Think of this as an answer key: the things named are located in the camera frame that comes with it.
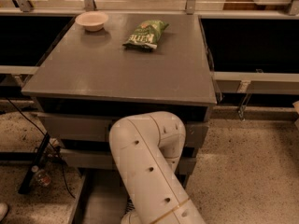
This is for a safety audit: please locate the open bottom grey drawer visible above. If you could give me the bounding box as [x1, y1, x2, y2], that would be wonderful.
[68, 167, 189, 224]

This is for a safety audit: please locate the top grey drawer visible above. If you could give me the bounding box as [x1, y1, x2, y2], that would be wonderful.
[38, 113, 208, 147]

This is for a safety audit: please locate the grey drawer cabinet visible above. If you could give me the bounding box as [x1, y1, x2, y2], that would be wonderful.
[21, 12, 218, 185]

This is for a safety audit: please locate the metal bracket under shelf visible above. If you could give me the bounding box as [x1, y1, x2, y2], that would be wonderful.
[237, 93, 251, 120]

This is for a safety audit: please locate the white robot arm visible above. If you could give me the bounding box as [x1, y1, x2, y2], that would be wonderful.
[109, 112, 206, 224]

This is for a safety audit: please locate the small clear bottle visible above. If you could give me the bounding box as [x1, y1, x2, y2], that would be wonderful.
[31, 165, 51, 187]

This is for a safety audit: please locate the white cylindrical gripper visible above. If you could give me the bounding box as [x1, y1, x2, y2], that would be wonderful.
[121, 210, 142, 224]

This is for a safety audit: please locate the white shoe tip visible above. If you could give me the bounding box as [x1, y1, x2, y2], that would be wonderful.
[0, 203, 8, 221]

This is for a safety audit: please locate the white paper bowl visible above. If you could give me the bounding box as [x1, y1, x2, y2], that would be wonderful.
[75, 11, 108, 32]

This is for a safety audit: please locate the black metal leg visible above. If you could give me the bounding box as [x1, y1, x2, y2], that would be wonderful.
[18, 133, 50, 194]

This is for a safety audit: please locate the black cable on floor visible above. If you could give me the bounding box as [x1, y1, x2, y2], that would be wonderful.
[5, 97, 77, 200]

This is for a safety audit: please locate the middle grey drawer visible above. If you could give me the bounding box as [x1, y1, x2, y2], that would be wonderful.
[61, 148, 196, 175]

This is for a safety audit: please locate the green kettle chips bag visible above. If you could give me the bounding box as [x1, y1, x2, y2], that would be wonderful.
[123, 20, 168, 50]

